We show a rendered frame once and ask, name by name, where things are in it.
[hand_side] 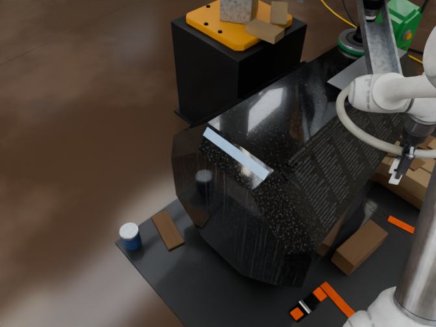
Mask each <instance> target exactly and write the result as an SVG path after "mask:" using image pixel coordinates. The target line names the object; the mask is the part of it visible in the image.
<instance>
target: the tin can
mask: <svg viewBox="0 0 436 327"><path fill-rule="evenodd" d="M119 233H120V236H121V238H122V240H123V243H124V246H125V248H127V249H128V250H135V249H137V248H138V247H139V246H140V245H141V237H140V234H139V230H138V226H137V225H136V224H134V223H127V224H124V225H123V226H122V227H121V228H120V231H119Z"/></svg>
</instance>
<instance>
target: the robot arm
mask: <svg viewBox="0 0 436 327"><path fill-rule="evenodd" d="M423 67H424V72H423V74H422V75H419V76H417V77H404V76H402V75H400V74H398V73H375V74H373V75H363V76H360V77H358V78H356V79H354V80H353V81H352V82H351V83H350V87H349V92H348V101H349V103H350V104H351V105H352V106H353V107H354V108H357V109H359V110H362V111H366V112H377V113H396V112H405V113H407V115H406V118H405V120H404V128H403V130H402V137H403V138H402V140H401V142H400V144H399V146H400V147H403V149H402V155H401V156H399V155H396V156H395V157H396V158H395V159H394V162H393V164H392V166H391V168H390V170H389V173H390V174H392V176H391V178H390V180H389V183H390V184H396V185H398V183H399V181H400V179H401V177H402V175H404V176H405V175H406V173H407V170H408V169H409V167H410V165H411V163H412V161H413V160H414V159H415V157H416V156H415V155H413V154H414V152H415V150H416V149H417V147H418V144H421V143H424V142H425V141H426V139H427V137H428V136H429V134H431V133H432V132H433V131H434V130H435V127H436V26H435V28H434V29H433V30H432V32H431V34H430V36H429V38H428V40H427V42H426V45H425V48H424V54H423ZM343 327H436V161H435V165H434V167H433V171H432V174H431V177H430V181H429V183H428V187H427V190H426V193H425V196H424V200H423V204H422V207H421V210H420V214H419V217H418V220H417V223H416V227H415V230H414V232H413V236H412V239H411V242H410V245H409V248H408V251H407V255H406V258H405V261H404V265H403V267H402V271H401V273H400V277H399V280H398V283H397V286H395V287H391V288H388V289H386V290H384V291H382V292H381V293H380V294H379V296H378V298H377V299H376V300H375V301H374V302H373V303H372V304H371V305H370V306H369V307H368V308H367V311H362V310H360V311H357V312H356V313H354V314H353V315H352V316H351V317H349V318H348V319H347V321H346V323H345V324H344V325H343Z"/></svg>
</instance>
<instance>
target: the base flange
mask: <svg viewBox="0 0 436 327"><path fill-rule="evenodd" d="M270 16H271V5H268V4H266V3H264V2H262V1H260V0H259V1H258V11H257V13H256V15H255V17H254V19H255V18H257V19H260V20H262V21H266V22H267V23H270ZM292 20H293V19H292V15H290V14H287V26H283V25H276V26H278V27H281V28H283V29H284V28H286V27H288V26H290V25H291V24H292ZM186 23H187V24H189V25H191V26H192V27H195V28H196V29H198V30H200V31H201V32H203V33H205V34H207V35H208V36H210V37H212V38H213V39H215V40H217V41H218V42H221V43H222V44H224V45H226V46H227V47H229V48H231V49H233V50H235V51H244V50H245V49H248V48H249V47H251V46H253V45H255V44H257V43H259V42H260V41H262V39H259V38H257V37H255V36H252V35H250V34H247V33H245V25H243V24H238V23H230V22H225V21H220V0H217V1H214V2H212V3H210V4H208V5H205V6H203V7H201V8H198V9H196V10H194V11H192V12H189V13H187V15H186Z"/></svg>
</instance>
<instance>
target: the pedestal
mask: <svg viewBox="0 0 436 327"><path fill-rule="evenodd" d="M292 19H293V20H292V24H291V25H290V26H288V27H286V28H285V32H284V37H283V38H282V39H281V40H279V41H278V42H276V43H275V44H272V43H269V42H266V41H265V40H262V41H260V42H259V43H257V44H255V45H253V46H251V47H249V48H248V49H245V50H244V51H235V50H233V49H231V48H229V47H227V46H226V45H224V44H222V43H221V42H218V41H217V40H215V39H213V38H212V37H210V36H208V35H207V34H205V33H203V32H201V31H200V30H198V29H196V28H195V27H192V26H191V25H189V24H187V23H186V15H185V16H182V17H180V18H178V19H175V20H173V21H171V30H172V37H173V50H174V57H175V69H176V82H177V89H178V101H179V108H177V109H175V110H174V113H176V114H177V115H179V116H180V117H181V118H182V119H184V120H185V121H186V122H188V123H189V124H190V125H192V124H194V123H196V122H197V121H200V120H201V119H203V118H205V117H206V116H208V115H210V114H212V113H214V112H215V111H217V110H218V109H220V108H222V107H224V106H226V105H227V104H229V103H231V102H232V101H234V100H236V99H238V98H240V97H241V96H243V95H244V94H246V93H248V92H250V91H252V90H253V89H255V88H257V87H258V86H261V85H262V84H264V83H266V82H267V81H269V80H271V79H273V78H274V77H276V76H278V75H279V74H281V73H283V72H284V71H287V70H288V69H290V68H292V67H293V66H295V65H297V64H299V63H300V59H301V56H302V49H303V45H304V39H305V35H306V29H307V23H304V22H303V21H300V20H298V19H296V18H294V17H292Z"/></svg>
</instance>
